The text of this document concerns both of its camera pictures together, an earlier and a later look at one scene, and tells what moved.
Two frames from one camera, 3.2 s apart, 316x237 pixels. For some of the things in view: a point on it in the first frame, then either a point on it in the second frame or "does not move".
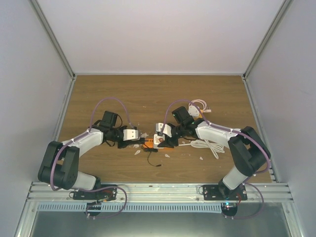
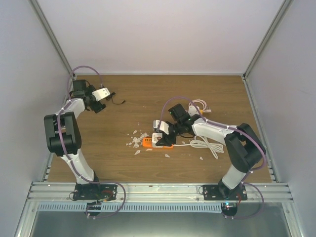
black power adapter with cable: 151,150 → 113,94
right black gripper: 169,142 does not move
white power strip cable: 214,148 does not move
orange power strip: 149,143 does not move
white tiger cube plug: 157,139 does not move
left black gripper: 125,143 → 97,110
